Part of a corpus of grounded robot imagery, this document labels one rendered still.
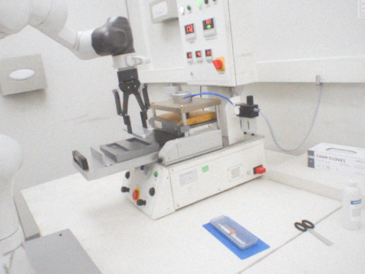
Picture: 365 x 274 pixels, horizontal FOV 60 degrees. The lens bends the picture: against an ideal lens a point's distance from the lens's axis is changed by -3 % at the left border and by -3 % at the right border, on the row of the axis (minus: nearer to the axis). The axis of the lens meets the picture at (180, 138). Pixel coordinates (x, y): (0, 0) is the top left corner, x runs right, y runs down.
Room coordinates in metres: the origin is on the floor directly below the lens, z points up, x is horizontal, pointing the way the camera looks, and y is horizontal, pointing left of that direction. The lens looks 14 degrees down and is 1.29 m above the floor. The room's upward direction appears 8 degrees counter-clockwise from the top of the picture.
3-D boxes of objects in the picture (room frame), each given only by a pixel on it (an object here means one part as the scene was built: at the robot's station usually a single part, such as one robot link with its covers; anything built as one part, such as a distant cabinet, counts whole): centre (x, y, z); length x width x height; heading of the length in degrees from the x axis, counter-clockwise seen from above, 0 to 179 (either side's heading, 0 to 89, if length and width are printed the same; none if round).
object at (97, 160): (1.15, 0.24, 0.97); 0.30 x 0.22 x 0.08; 119
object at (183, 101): (1.29, -0.07, 1.08); 0.31 x 0.24 x 0.13; 29
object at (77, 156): (1.09, 0.36, 0.99); 0.15 x 0.02 x 0.04; 29
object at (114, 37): (1.15, 0.18, 1.39); 0.18 x 0.10 x 0.13; 149
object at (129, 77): (1.20, 0.16, 1.22); 0.08 x 0.08 x 0.09
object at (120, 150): (1.17, 0.20, 0.98); 0.20 x 0.17 x 0.03; 29
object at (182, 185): (1.28, -0.03, 0.84); 0.53 x 0.37 x 0.17; 119
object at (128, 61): (1.19, 0.13, 1.30); 0.13 x 0.12 x 0.05; 28
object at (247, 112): (1.16, -0.25, 1.05); 0.15 x 0.05 x 0.15; 29
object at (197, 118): (1.29, -0.03, 1.07); 0.22 x 0.17 x 0.10; 29
